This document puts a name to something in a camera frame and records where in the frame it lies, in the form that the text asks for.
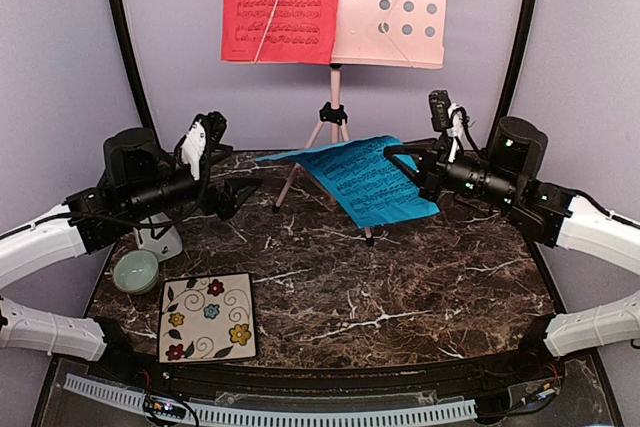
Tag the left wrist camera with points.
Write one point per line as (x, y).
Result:
(206, 131)

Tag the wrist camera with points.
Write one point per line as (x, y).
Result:
(206, 131)
(450, 120)

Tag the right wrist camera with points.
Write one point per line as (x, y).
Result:
(450, 120)

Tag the pink music stand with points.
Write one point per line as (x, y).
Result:
(396, 33)

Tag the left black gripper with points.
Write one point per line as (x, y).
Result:
(226, 206)

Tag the red sheet music paper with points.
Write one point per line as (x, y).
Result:
(279, 31)

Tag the black frame post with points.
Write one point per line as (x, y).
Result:
(128, 56)
(516, 58)

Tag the right black frame post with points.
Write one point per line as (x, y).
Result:
(516, 58)

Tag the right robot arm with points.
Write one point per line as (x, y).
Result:
(544, 212)

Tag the pale green bowl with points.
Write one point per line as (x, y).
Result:
(136, 272)

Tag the white metronome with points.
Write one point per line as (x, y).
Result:
(163, 247)

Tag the floral square plate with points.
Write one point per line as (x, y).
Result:
(207, 319)

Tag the blue sheet music paper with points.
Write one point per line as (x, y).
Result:
(371, 190)

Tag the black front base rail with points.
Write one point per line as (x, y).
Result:
(510, 387)

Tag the grey slotted cable duct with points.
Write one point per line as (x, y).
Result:
(241, 410)

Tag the left black frame post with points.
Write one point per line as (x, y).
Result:
(128, 56)

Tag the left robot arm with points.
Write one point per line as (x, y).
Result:
(140, 184)

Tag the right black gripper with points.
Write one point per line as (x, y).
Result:
(431, 171)

